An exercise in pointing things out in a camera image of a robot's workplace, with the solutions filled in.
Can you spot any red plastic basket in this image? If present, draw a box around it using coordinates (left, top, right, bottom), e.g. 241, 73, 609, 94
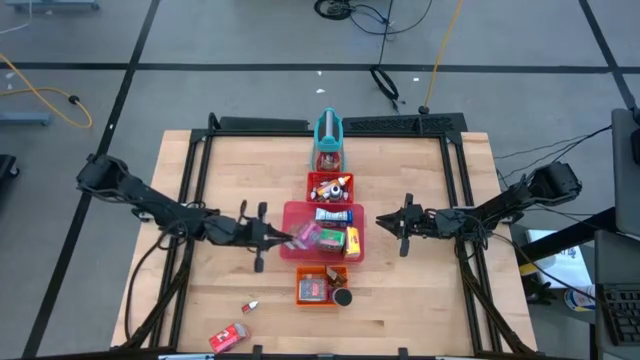
305, 171, 355, 204

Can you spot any orange plastic basket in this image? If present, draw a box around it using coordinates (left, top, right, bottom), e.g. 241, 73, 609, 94
295, 264, 350, 307

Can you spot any green Apple Jacks cereal box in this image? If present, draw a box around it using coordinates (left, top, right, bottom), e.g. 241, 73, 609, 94
317, 228, 347, 253

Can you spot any blue Frosted Flakes cereal box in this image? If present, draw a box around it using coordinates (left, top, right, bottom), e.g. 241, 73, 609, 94
314, 207, 354, 226

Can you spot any black laptop keyboard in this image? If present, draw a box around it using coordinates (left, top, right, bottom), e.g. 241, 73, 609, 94
593, 229, 640, 347

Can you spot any brown food packet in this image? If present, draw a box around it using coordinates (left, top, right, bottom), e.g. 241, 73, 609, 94
325, 266, 349, 290

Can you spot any black cable coil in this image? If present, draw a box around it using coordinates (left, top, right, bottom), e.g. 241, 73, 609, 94
313, 0, 435, 37

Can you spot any steel box grater teal handle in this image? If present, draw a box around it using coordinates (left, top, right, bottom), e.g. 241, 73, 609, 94
310, 106, 347, 174

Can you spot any white paper sheet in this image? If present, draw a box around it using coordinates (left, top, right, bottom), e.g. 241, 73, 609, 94
524, 228, 594, 290

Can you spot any yellow food colouring bottle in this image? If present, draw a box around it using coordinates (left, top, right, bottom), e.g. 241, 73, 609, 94
316, 175, 352, 197

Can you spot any orange yellow floor cable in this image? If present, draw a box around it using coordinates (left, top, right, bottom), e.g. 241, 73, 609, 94
422, 0, 466, 115

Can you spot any small red carton box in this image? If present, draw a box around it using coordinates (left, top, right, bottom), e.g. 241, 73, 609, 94
208, 322, 250, 354

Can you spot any grey cart base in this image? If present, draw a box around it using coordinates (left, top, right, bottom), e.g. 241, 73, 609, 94
0, 112, 54, 127

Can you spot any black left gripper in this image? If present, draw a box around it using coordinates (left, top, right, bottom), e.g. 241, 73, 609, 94
237, 201, 296, 274

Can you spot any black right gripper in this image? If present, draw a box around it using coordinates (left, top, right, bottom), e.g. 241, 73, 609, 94
374, 193, 451, 259

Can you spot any purple Raisin Bran cereal box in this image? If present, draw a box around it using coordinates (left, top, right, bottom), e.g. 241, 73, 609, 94
285, 221, 324, 250

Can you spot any black perforated cable tray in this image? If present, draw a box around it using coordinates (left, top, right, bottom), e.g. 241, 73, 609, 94
342, 112, 469, 135

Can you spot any yellow Corn Pops cereal box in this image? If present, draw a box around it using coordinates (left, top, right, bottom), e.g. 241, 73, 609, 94
344, 226, 362, 259

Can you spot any black aluminium table frame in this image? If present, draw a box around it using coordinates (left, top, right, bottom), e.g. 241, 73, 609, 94
119, 112, 539, 360

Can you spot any pink plastic tray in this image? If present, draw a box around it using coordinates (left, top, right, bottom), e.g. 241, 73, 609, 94
279, 200, 366, 264

